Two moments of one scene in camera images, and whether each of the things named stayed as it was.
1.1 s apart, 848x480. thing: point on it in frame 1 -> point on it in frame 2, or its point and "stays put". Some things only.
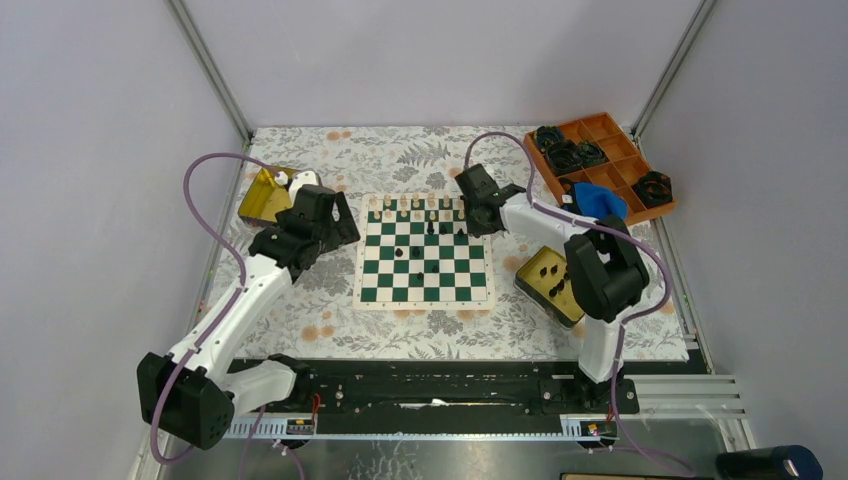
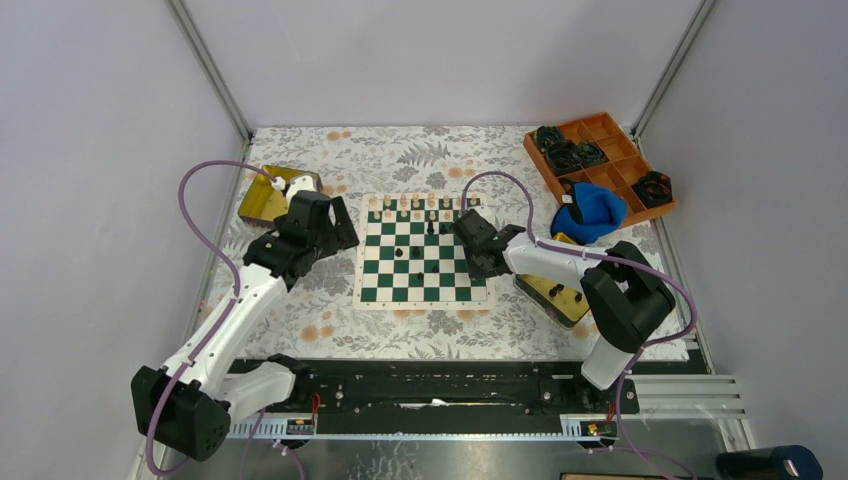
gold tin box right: [545, 279] stays put
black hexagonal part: [654, 188] stays put
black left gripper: [343, 231] stays put
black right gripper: [475, 230] -> [474, 272]
